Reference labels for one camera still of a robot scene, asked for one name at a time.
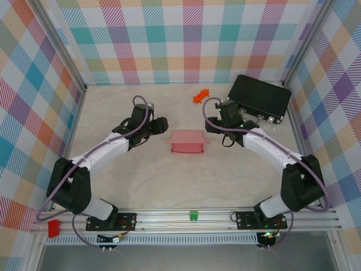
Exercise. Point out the right aluminium frame post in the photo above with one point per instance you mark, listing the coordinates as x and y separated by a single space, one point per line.
304 42

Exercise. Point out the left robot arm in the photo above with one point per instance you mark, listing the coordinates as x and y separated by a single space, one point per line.
70 189

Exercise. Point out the aluminium frame post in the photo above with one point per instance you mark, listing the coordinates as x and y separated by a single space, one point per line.
62 46
304 42

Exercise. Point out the grey metal panel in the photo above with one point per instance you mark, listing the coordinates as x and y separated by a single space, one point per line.
183 258

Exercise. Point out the left aluminium frame post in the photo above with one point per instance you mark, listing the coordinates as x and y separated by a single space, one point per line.
62 46

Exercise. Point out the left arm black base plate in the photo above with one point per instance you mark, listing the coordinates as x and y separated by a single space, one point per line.
127 221

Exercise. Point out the orange plastic toy piece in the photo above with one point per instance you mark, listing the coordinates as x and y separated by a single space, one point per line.
200 96

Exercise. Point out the left aluminium floor rail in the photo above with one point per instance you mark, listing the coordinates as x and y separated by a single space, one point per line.
76 121

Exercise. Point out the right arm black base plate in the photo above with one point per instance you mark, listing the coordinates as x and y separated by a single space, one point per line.
244 221

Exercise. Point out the aluminium frame cross rail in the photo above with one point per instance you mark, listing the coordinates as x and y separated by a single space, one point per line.
169 218

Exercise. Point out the right aluminium floor rail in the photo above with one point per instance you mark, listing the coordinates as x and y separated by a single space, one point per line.
302 141

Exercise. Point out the red block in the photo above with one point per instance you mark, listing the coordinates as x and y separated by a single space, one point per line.
53 228

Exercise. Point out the aluminium floor rail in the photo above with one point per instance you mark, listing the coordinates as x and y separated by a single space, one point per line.
302 141
76 121

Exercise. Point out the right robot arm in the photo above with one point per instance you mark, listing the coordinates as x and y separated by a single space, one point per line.
301 183

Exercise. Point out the green block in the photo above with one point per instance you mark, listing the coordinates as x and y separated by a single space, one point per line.
194 215

